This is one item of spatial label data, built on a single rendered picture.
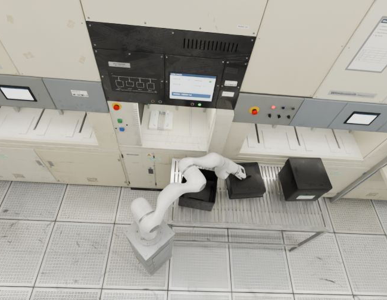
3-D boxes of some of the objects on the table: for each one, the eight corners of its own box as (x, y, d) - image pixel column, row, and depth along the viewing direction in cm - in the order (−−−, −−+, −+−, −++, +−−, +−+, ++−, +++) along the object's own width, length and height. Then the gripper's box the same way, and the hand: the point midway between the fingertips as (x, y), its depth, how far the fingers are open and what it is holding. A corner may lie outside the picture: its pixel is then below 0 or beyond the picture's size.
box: (284, 202, 212) (297, 188, 191) (277, 172, 228) (287, 157, 207) (317, 201, 215) (333, 188, 194) (306, 172, 231) (320, 157, 210)
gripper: (228, 162, 204) (240, 169, 216) (233, 180, 195) (245, 186, 207) (237, 159, 200) (248, 166, 212) (241, 176, 191) (252, 183, 204)
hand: (245, 175), depth 208 cm, fingers closed, pressing on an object
